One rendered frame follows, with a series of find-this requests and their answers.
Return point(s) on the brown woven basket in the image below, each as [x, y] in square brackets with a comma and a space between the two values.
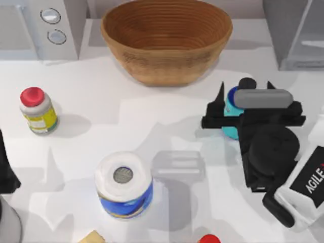
[164, 48]

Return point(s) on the grey cabinet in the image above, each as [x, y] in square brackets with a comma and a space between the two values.
[296, 33]

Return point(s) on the teal bottle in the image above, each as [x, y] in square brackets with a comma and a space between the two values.
[231, 107]

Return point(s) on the pale microwave oven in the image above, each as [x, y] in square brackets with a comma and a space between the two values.
[22, 30]

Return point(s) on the small microwave knob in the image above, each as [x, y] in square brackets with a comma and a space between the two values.
[56, 36]

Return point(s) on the pale grey rounded box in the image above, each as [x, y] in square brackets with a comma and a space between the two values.
[263, 99]

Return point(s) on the blue wrapped paper towel roll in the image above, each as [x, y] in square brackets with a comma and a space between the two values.
[124, 184]

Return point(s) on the red round object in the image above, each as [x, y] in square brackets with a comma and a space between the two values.
[209, 239]

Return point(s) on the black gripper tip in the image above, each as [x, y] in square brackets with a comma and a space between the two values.
[7, 167]

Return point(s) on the pale yellow block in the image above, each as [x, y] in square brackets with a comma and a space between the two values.
[92, 237]

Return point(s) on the large microwave knob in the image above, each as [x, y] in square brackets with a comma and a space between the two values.
[50, 15]

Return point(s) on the red-capped yellow label bottle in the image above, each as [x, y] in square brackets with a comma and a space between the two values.
[40, 114]

